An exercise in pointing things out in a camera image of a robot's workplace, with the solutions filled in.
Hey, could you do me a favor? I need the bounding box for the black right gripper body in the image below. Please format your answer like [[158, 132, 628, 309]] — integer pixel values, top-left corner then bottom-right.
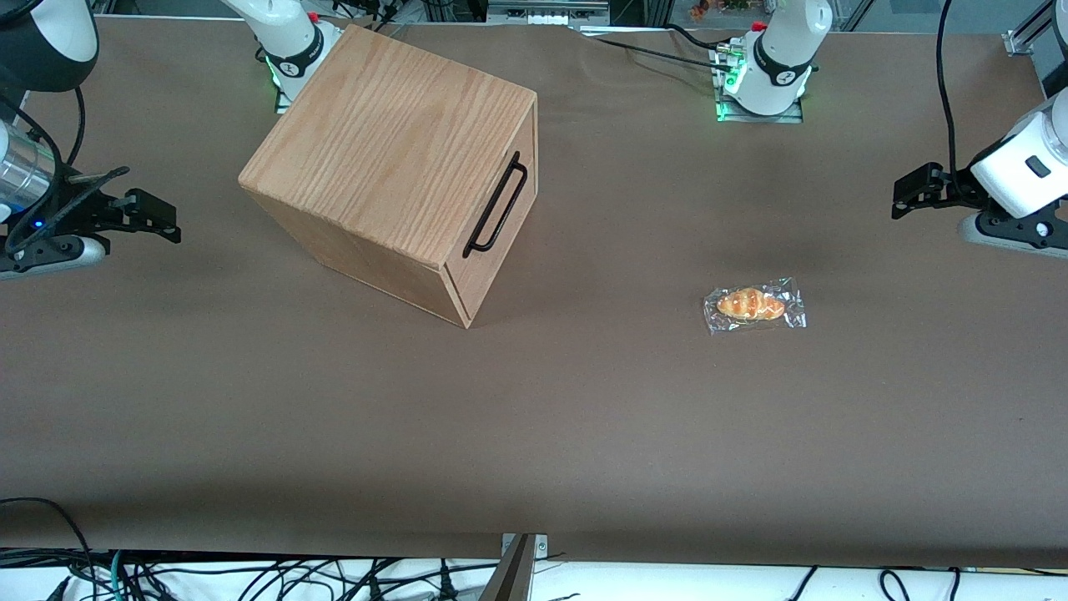
[[0, 190, 128, 256]]

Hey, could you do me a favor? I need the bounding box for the wooden drawer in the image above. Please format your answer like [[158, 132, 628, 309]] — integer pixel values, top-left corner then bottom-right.
[[445, 92, 541, 329]]

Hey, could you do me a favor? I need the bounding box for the black metal drawer handle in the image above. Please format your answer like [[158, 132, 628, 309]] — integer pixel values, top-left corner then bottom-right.
[[462, 151, 529, 258]]

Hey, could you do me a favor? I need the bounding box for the wooden drawer cabinet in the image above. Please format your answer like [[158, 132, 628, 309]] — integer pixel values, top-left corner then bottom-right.
[[238, 23, 541, 330]]

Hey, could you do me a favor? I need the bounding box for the bread roll in clear wrapper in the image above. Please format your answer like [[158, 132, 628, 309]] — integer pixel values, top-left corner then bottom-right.
[[702, 276, 809, 337]]

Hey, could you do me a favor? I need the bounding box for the brown table mat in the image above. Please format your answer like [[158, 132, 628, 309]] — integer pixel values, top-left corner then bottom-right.
[[0, 15, 1068, 570]]

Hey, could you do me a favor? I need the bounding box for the grey metal equipment box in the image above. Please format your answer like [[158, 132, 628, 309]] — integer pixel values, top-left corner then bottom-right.
[[486, 0, 612, 28]]

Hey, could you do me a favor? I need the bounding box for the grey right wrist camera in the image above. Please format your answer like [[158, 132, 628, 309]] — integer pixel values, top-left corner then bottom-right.
[[0, 235, 110, 281]]

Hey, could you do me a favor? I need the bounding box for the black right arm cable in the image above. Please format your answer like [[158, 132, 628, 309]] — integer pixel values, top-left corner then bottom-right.
[[0, 83, 131, 251]]

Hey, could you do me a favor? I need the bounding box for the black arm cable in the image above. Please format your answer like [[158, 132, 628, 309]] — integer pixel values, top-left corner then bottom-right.
[[0, 83, 131, 251], [934, 0, 982, 206]]

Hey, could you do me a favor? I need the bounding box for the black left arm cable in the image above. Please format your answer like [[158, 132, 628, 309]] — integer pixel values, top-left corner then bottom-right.
[[934, 0, 982, 206]]

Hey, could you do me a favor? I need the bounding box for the aluminium frame profile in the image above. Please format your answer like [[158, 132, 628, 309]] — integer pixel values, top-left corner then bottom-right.
[[1004, 0, 1057, 58]]

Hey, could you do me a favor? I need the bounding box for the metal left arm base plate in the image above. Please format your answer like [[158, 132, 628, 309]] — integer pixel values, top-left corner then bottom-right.
[[711, 42, 807, 125]]

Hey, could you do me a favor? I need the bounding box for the short black cable on mat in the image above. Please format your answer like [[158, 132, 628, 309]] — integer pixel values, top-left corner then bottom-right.
[[666, 23, 735, 53]]

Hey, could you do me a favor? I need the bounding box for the black looped floor cable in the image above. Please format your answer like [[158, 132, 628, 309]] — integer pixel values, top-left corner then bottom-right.
[[0, 497, 94, 589]]

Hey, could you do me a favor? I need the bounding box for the long black cable on mat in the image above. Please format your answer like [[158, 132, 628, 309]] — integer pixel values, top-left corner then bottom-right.
[[576, 29, 728, 73]]

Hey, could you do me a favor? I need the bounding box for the black tangled cable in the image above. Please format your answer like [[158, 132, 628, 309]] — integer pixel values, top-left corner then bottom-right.
[[125, 553, 501, 601]]

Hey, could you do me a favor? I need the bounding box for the metal table clamp bracket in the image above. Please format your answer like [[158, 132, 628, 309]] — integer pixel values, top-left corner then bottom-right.
[[477, 533, 550, 601]]

